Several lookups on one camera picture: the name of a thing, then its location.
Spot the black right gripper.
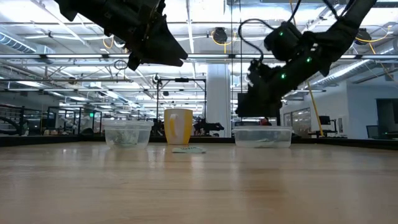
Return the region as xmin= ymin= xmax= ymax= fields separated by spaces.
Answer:
xmin=235 ymin=59 xmax=304 ymax=116

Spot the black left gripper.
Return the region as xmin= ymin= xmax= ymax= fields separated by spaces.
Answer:
xmin=104 ymin=0 xmax=189 ymax=72

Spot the green sweetener packet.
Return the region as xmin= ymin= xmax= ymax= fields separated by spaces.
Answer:
xmin=245 ymin=136 xmax=282 ymax=147
xmin=108 ymin=129 xmax=140 ymax=146
xmin=171 ymin=146 xmax=207 ymax=154

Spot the black monitor screen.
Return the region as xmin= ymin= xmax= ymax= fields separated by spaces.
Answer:
xmin=237 ymin=92 xmax=280 ymax=126

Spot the rectangular clear plastic container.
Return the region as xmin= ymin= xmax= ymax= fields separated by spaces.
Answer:
xmin=232 ymin=125 xmax=294 ymax=149

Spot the white building pillar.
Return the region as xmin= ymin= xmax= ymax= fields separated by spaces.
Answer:
xmin=206 ymin=63 xmax=233 ymax=138

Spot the small black monitor on stand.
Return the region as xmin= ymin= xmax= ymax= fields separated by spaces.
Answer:
xmin=317 ymin=115 xmax=338 ymax=135

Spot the orange and white mug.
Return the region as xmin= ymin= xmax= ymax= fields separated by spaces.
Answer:
xmin=164 ymin=108 xmax=193 ymax=146

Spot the round clear plastic container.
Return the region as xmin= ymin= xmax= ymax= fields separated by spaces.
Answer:
xmin=102 ymin=119 xmax=154 ymax=149

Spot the black tall rig frame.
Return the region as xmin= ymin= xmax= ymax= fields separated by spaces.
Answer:
xmin=155 ymin=77 xmax=208 ymax=138

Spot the yellow hanging cable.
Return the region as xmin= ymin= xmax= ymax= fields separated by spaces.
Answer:
xmin=289 ymin=0 xmax=325 ymax=129

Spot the black ceiling cable reel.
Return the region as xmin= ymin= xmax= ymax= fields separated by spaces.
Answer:
xmin=211 ymin=27 xmax=229 ymax=45

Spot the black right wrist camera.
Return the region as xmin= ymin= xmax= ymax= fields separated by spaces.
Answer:
xmin=263 ymin=21 xmax=304 ymax=62

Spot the black right camera cable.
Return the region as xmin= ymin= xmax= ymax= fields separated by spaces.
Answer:
xmin=238 ymin=17 xmax=276 ymax=63

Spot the black frame workcell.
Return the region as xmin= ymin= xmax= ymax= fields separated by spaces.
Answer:
xmin=46 ymin=106 xmax=103 ymax=135

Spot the black aluminium table frame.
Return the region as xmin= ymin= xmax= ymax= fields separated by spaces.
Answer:
xmin=0 ymin=135 xmax=398 ymax=147

